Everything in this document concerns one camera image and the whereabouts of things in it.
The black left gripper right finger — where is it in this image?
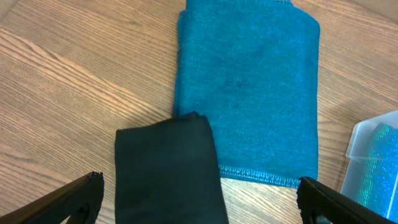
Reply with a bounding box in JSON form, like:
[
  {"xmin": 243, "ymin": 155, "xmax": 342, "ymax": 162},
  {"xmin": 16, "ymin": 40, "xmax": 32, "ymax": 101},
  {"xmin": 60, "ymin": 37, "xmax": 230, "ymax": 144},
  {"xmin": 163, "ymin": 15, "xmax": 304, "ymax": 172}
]
[{"xmin": 297, "ymin": 177, "xmax": 394, "ymax": 224}]

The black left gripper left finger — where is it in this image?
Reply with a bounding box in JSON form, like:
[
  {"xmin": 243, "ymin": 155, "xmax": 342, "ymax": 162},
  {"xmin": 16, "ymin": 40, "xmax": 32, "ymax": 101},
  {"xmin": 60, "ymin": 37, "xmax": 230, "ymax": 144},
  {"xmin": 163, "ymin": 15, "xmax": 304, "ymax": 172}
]
[{"xmin": 1, "ymin": 172, "xmax": 104, "ymax": 224}]

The sparkly blue green garment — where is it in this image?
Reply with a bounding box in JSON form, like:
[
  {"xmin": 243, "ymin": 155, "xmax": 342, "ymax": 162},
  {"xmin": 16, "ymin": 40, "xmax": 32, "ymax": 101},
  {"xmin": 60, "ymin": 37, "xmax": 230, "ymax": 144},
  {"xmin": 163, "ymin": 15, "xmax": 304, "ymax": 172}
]
[{"xmin": 355, "ymin": 123, "xmax": 397, "ymax": 222}]

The clear plastic storage bin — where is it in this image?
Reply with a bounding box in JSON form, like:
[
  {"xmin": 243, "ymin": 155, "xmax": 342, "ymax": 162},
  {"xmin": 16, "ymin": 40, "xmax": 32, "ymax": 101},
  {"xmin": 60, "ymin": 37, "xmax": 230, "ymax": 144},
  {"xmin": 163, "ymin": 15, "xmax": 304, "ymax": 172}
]
[{"xmin": 340, "ymin": 109, "xmax": 398, "ymax": 223}]

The black cloth left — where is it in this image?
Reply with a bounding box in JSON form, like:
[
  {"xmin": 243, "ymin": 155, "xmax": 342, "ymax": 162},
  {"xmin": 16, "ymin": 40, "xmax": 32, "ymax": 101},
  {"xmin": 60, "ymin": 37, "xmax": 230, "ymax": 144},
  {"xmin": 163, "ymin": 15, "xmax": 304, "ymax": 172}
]
[{"xmin": 114, "ymin": 112, "xmax": 228, "ymax": 224}]

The folded blue towel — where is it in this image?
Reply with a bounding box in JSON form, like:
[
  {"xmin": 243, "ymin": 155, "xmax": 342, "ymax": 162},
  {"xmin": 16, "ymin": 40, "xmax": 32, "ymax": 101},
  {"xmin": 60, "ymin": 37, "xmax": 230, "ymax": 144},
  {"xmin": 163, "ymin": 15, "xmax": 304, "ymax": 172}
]
[{"xmin": 174, "ymin": 0, "xmax": 320, "ymax": 188}]

